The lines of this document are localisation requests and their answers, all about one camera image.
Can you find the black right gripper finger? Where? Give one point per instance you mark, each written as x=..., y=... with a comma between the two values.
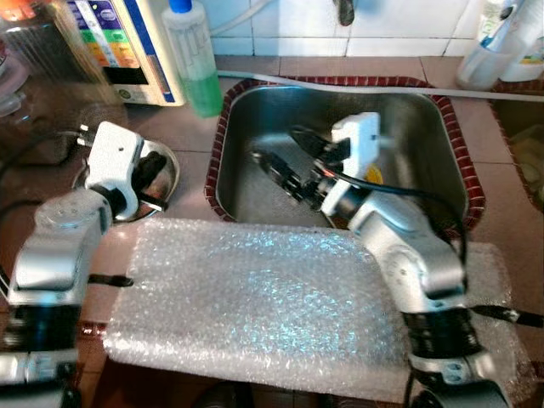
x=280, y=177
x=312, y=143

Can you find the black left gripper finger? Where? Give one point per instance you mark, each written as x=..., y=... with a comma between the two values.
x=153, y=172

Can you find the stainless steel bowl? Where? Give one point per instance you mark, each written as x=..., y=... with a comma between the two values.
x=172, y=174

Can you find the yellow plastic cup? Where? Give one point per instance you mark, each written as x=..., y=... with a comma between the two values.
x=374, y=176

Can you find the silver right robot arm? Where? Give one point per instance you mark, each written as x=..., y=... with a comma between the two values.
x=408, y=255

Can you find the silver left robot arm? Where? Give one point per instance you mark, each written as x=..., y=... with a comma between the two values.
x=55, y=255

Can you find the white straight pipe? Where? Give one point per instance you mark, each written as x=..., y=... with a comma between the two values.
x=382, y=87

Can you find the green liquid bottle blue cap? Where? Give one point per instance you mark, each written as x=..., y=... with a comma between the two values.
x=200, y=85

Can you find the stainless steel sink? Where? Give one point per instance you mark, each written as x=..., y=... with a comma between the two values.
x=416, y=127

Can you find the clear plastic food container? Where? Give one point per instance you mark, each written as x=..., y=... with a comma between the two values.
x=527, y=153

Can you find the clear bubble wrap sheet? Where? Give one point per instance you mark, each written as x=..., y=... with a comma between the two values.
x=238, y=297

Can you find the dark side basin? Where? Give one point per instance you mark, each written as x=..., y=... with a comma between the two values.
x=506, y=195

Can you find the white water purifier appliance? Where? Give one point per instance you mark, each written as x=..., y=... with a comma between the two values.
x=127, y=42

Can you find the dark metal faucet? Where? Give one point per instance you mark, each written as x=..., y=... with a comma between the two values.
x=344, y=13

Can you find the glass jar orange lid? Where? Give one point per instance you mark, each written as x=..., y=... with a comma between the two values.
x=51, y=59

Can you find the clear plastic cup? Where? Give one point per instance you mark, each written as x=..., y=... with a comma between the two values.
x=476, y=72

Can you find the large white detergent bottle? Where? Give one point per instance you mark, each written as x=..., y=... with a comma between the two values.
x=529, y=42

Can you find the small white green-label bottle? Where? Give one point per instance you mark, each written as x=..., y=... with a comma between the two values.
x=500, y=25

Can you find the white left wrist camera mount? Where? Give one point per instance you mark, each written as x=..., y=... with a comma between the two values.
x=110, y=157

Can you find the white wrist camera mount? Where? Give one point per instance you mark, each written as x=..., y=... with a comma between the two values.
x=110, y=157
x=357, y=140

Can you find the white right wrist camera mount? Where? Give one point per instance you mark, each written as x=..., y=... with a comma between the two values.
x=357, y=140

